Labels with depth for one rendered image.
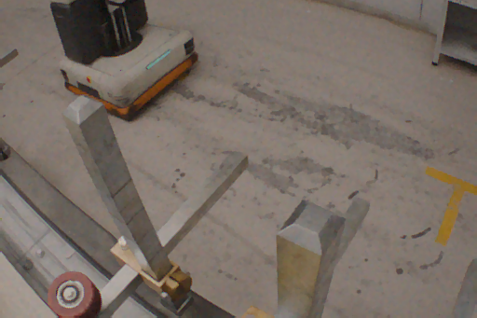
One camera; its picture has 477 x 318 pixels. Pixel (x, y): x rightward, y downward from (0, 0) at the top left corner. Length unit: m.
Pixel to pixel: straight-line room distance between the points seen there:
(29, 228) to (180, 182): 0.96
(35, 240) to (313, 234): 0.90
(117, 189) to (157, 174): 1.48
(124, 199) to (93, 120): 0.12
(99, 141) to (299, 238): 0.23
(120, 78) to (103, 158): 1.71
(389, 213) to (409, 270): 0.30
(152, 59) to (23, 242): 1.42
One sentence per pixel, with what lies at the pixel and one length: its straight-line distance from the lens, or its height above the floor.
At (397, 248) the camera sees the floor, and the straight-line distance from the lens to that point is 1.66.
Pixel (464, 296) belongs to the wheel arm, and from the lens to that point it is 0.68.
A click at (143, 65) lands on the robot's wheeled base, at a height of 0.27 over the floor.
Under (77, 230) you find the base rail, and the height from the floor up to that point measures 0.70.
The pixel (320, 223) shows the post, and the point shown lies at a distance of 0.27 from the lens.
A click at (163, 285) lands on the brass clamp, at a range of 0.63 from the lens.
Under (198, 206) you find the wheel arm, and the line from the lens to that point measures 0.71.
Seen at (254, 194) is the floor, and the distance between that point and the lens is 1.78.
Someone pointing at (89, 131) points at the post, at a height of 1.14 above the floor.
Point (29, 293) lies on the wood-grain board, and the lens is 0.64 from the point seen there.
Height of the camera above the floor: 1.39
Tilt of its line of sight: 43 degrees down
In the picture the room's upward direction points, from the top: 7 degrees counter-clockwise
